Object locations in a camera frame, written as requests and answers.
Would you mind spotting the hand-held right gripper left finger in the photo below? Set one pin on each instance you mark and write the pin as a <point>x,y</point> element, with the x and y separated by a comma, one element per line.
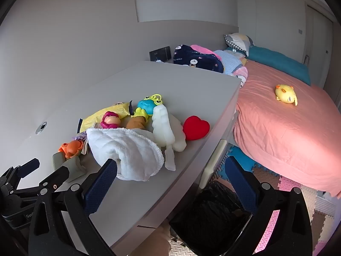
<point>100,186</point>

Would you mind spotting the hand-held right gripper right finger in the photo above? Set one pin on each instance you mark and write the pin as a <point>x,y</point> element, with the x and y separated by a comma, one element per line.
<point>239,184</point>

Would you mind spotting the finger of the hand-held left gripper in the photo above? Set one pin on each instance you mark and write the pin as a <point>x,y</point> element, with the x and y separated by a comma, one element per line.
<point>28,164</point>
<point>58,175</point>

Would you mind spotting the grey green cloth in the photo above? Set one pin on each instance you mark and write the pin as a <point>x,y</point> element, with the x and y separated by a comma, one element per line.
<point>60,162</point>

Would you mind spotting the orange crab toy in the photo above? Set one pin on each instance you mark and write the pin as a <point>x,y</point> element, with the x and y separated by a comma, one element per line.
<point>70,148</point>

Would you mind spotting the purple frilly piece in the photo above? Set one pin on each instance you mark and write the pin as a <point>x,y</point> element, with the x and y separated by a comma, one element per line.
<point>79,137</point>

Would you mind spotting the white towel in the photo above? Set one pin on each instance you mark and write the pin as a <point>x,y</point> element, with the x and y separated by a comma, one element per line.
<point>120,146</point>

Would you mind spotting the bin with black bag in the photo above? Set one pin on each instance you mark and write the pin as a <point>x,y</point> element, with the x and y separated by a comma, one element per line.
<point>210,218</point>

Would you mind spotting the red heart toy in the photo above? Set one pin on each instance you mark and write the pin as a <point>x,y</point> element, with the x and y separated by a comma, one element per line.
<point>195,128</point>

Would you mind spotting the white plastic bottle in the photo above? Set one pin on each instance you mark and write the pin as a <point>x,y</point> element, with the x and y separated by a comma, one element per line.
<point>161,128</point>

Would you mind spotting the round metal desk grommet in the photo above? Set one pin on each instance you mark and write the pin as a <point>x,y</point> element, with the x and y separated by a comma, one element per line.
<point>41,127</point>

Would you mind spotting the bed with pink sheet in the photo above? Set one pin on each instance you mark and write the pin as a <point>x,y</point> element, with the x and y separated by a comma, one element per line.
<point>279,133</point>

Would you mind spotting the pink doll toy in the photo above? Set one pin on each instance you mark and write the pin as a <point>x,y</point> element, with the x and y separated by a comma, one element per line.
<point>110,120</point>

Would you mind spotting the yellow packet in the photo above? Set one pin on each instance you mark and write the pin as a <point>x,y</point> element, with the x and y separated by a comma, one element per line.
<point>94,117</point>

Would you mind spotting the brown bear toy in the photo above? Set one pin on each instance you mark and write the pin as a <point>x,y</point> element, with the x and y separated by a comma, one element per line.
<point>134,124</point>

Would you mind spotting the person's leg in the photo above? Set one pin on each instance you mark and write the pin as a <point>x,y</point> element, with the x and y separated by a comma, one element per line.
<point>158,242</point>

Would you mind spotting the small crumpled wrapper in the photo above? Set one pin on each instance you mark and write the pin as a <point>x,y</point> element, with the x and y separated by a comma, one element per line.
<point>120,103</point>

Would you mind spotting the coloured foam floor mats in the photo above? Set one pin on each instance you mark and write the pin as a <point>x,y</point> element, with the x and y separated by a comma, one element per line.
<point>322,218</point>

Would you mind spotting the blue green frog toy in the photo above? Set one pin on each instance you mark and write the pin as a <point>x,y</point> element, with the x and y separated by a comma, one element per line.
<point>146,106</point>

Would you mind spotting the yellow duck plush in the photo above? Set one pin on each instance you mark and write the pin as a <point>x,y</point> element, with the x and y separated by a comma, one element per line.
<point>285,93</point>

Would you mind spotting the pink white folded cloth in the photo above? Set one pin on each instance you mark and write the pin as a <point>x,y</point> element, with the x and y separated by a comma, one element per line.
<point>241,72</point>

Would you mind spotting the light blue blanket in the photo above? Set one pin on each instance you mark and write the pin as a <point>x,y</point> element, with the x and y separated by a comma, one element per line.
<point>229,60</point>

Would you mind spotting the teal pillow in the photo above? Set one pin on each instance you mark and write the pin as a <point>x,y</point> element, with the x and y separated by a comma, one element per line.
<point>277,61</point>

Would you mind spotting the navy printed blanket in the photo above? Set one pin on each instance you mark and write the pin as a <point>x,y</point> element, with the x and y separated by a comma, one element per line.
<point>197,58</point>

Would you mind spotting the pink blanket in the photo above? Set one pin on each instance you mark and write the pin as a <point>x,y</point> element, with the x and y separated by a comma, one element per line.
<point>205,50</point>

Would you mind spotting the patterned pillow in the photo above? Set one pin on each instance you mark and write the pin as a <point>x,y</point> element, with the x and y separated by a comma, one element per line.
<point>238,42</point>

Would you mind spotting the black wall panel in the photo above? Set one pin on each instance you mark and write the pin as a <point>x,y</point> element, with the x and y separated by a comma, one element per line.
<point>159,53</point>

